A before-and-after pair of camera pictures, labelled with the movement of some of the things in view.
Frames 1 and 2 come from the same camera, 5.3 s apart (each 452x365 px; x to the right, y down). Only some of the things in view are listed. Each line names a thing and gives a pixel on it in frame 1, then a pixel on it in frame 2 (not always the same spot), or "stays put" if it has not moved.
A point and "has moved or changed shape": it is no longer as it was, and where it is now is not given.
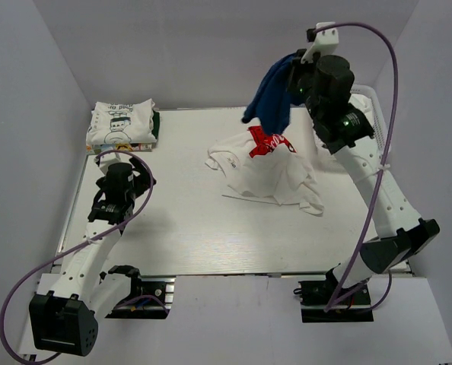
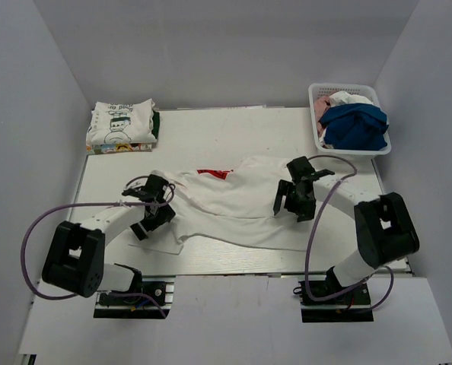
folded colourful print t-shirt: [98, 148] stays put
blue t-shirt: [271, 100] has moved or changed shape
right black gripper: [297, 68] → [306, 212]
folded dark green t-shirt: [155, 124] stays put
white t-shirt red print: [265, 168] → [232, 207]
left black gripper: [143, 181] → [165, 214]
